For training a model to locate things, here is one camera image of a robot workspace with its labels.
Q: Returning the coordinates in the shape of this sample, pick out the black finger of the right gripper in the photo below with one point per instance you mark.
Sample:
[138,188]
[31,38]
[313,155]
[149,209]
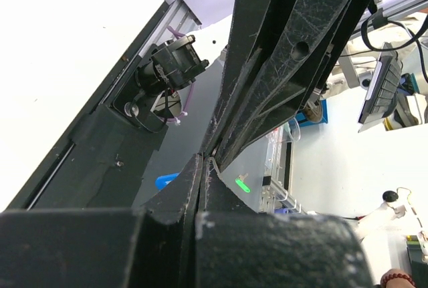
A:
[285,80]
[256,26]

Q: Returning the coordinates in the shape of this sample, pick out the green key tag outside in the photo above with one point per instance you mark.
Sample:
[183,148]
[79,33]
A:
[240,181]

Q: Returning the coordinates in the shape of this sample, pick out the blue key tag with keys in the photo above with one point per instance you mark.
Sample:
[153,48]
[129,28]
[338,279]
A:
[162,181]

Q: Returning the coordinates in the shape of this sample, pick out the black keyboard device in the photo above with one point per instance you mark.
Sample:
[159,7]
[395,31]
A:
[382,96]

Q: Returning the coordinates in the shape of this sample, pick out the clear plastic storage box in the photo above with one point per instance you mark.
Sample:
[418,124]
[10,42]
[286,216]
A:
[275,190]

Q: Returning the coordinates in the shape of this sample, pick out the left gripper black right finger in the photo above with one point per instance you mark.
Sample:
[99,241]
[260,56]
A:
[237,247]

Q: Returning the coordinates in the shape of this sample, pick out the aluminium frame rail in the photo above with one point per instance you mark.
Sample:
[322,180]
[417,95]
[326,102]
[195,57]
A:
[166,22]

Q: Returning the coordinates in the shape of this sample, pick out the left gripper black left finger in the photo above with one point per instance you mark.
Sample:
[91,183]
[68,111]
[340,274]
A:
[104,247]

